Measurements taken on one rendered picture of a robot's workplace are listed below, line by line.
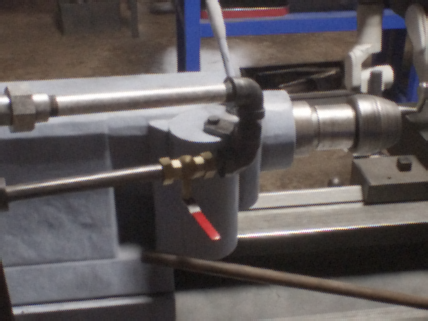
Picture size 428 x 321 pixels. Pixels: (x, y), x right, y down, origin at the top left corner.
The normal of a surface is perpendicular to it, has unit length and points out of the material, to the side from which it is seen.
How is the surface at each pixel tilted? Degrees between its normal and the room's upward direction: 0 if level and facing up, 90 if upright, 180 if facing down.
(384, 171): 0
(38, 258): 66
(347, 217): 0
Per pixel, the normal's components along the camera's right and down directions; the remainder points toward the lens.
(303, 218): 0.00, -0.86
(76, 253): 0.12, 0.11
